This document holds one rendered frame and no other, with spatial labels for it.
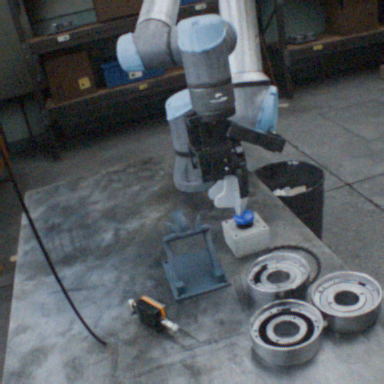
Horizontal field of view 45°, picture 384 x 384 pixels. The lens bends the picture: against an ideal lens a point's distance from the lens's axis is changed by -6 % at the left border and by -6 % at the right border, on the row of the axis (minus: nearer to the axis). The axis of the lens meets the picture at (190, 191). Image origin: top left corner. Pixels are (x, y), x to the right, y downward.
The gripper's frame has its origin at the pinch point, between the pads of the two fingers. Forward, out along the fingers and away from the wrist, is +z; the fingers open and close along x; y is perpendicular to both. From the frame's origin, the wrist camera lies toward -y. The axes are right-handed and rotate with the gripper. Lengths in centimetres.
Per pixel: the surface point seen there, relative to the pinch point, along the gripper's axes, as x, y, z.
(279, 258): 11.6, -1.9, 5.1
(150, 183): -40.3, 11.9, 8.2
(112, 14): -324, -14, -18
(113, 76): -330, -4, 33
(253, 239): 3.5, -0.2, 5.1
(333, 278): 21.5, -7.1, 4.9
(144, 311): 15.0, 22.6, 4.6
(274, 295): 20.6, 2.8, 5.0
